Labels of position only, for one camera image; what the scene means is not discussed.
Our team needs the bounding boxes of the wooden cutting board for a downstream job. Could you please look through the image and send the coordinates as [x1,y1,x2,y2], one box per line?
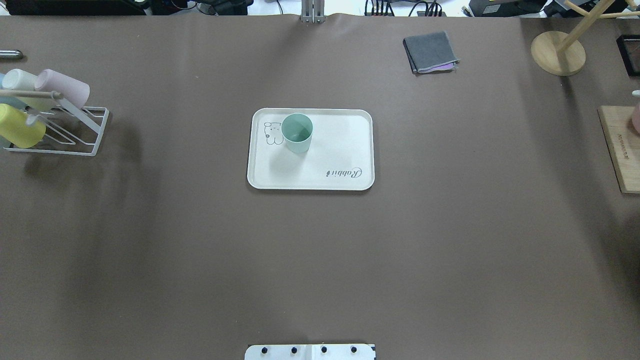
[598,105,640,194]

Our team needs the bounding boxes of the white cup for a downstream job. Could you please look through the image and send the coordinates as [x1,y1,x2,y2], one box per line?
[2,68,57,112]

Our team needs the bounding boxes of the grey folded cloth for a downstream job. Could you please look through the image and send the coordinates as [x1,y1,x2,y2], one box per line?
[402,30,460,75]

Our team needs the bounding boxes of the cream rabbit tray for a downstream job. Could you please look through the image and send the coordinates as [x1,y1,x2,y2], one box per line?
[247,108,375,191]

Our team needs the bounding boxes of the green cup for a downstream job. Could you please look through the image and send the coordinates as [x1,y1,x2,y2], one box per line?
[281,112,314,154]

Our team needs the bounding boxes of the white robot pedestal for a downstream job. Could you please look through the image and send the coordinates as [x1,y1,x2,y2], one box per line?
[244,343,377,360]

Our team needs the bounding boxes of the wooden mug tree stand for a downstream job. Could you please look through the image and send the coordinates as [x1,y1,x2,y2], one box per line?
[530,0,640,76]

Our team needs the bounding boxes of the white wire cup rack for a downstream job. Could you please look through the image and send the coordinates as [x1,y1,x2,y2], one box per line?
[1,89,110,157]

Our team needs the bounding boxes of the pink cup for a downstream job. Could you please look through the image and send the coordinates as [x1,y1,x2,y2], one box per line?
[34,69,90,109]

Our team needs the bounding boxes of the pink bowl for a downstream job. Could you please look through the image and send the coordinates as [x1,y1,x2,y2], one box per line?
[631,101,640,134]

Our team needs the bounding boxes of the aluminium frame post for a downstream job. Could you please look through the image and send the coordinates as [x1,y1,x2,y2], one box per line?
[300,0,326,24]

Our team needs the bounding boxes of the yellow cup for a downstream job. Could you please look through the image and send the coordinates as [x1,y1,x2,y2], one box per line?
[0,104,47,149]

